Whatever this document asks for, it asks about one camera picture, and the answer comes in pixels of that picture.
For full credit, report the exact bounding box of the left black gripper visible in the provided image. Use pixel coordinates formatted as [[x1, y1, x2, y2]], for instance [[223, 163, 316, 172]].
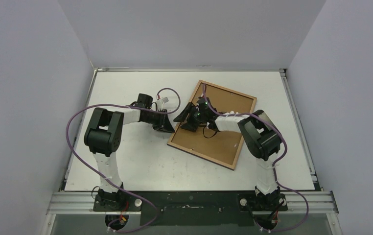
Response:
[[143, 109, 175, 134]]

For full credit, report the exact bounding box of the blue wooden picture frame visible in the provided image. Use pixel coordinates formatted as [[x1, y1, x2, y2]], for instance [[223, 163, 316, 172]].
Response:
[[167, 79, 258, 171]]

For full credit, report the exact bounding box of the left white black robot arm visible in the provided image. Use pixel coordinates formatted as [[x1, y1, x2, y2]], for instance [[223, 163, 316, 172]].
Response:
[[84, 94, 175, 211]]

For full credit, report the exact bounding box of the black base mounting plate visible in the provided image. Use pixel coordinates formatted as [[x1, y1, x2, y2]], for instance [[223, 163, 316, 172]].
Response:
[[93, 190, 288, 231]]

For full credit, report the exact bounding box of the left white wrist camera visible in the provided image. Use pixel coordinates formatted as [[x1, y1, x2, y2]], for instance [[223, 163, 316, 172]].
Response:
[[156, 97, 169, 110]]

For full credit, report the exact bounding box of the aluminium front rail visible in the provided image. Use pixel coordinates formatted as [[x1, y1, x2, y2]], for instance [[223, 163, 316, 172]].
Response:
[[47, 191, 339, 215]]

